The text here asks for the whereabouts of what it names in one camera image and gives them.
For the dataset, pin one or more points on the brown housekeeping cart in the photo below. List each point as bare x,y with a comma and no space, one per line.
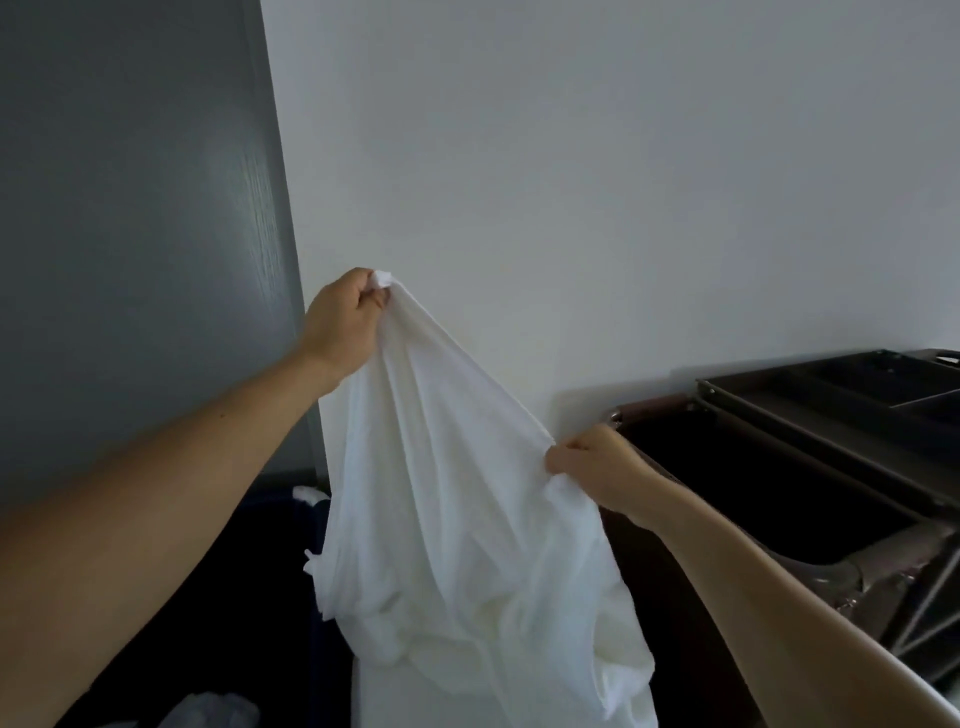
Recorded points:
750,465

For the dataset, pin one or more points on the grey door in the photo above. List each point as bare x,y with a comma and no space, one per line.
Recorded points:
127,225

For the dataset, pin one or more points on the person's right hand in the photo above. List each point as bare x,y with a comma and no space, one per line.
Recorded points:
615,472

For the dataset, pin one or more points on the person's left forearm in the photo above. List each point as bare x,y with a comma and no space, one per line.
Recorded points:
120,555

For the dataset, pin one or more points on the white towel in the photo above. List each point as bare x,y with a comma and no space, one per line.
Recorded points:
450,525
390,697

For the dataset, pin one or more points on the person's left hand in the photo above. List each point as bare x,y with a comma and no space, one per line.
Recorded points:
341,330

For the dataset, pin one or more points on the navy laundry hamper white frame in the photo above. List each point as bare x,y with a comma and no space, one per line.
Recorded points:
262,600

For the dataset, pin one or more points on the person's right forearm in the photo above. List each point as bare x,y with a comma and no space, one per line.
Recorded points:
810,622

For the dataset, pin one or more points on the white pillowcase black piping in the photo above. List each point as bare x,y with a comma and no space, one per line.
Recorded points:
210,712

